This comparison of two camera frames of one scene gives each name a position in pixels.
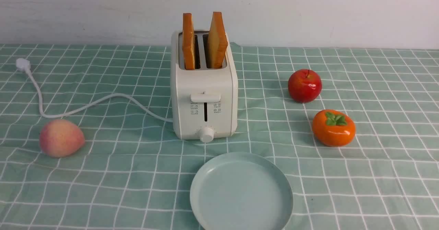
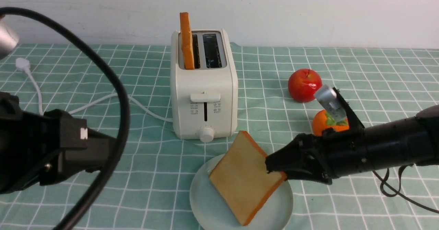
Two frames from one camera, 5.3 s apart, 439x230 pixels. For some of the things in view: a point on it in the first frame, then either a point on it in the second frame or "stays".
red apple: x=304 y=85 stays
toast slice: x=188 y=36 stays
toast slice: x=217 y=42 to x=240 y=176
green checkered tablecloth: x=130 y=174 stays
